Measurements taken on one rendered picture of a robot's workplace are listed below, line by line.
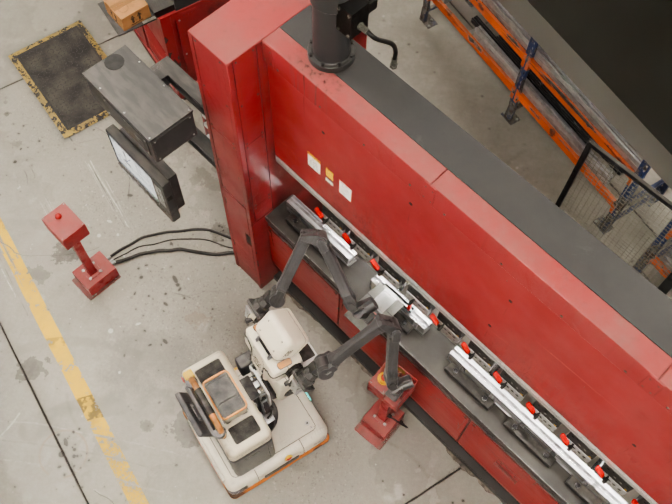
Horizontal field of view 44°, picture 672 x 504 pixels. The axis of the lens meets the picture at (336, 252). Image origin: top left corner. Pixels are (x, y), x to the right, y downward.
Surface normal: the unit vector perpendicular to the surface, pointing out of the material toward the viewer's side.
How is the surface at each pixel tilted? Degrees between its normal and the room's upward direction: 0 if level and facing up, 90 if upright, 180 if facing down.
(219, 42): 0
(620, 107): 90
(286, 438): 0
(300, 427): 0
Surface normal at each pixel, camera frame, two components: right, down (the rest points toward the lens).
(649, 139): -0.84, 0.48
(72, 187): 0.02, -0.44
